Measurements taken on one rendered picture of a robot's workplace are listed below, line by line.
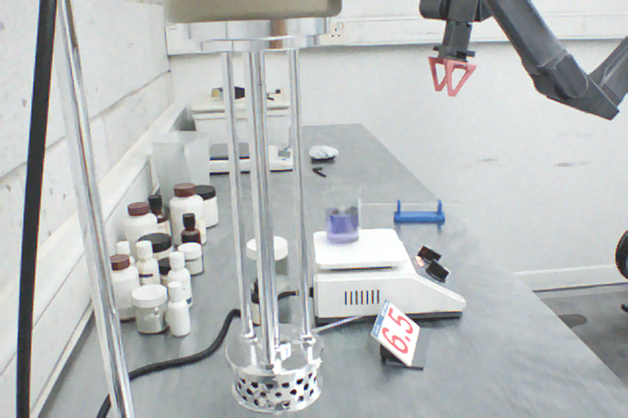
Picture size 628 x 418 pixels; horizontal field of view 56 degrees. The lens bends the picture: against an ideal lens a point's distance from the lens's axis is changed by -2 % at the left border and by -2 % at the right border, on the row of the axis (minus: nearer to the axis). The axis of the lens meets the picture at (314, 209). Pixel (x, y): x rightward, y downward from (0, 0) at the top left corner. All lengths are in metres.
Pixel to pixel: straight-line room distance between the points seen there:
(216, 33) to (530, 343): 0.58
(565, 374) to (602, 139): 1.96
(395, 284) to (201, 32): 0.52
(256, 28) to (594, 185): 2.41
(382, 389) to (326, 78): 1.66
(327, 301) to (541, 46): 0.52
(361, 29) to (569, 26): 0.78
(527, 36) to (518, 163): 1.52
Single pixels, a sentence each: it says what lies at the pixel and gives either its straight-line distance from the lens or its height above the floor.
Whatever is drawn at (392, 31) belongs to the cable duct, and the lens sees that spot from 2.20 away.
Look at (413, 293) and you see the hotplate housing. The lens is 0.80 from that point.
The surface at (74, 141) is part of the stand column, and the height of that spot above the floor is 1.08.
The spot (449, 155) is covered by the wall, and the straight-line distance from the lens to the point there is 2.38.
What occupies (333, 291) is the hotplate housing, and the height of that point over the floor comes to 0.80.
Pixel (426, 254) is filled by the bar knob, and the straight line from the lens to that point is 0.88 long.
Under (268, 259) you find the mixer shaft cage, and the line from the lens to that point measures 0.39.
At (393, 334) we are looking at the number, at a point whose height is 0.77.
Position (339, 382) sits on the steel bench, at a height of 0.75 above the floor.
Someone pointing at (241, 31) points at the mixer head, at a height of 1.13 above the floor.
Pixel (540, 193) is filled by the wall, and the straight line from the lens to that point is 2.56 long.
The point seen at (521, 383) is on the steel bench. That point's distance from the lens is 0.72.
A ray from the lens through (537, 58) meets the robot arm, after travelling 1.01.
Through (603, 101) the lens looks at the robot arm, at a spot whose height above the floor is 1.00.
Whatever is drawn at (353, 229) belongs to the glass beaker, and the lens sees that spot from 0.82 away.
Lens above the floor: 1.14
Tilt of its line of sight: 18 degrees down
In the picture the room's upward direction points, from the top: 2 degrees counter-clockwise
